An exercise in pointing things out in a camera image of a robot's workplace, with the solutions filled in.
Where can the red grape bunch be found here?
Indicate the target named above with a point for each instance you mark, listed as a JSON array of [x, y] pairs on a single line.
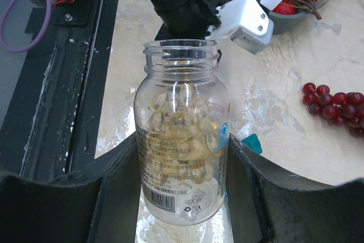
[[341, 109]]

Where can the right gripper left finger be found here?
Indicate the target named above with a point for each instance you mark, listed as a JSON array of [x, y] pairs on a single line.
[[97, 203]]

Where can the clear pill bottle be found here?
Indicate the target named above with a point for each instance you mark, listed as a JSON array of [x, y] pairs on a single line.
[[182, 122]]

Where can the teal weekly pill organizer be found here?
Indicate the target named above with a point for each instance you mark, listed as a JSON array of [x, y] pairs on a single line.
[[253, 143]]

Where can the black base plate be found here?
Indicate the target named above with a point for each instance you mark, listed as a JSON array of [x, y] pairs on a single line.
[[52, 123]]

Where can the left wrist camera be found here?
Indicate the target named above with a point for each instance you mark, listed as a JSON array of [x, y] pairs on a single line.
[[245, 23]]

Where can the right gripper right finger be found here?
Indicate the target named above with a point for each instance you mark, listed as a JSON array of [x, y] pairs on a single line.
[[268, 203]]

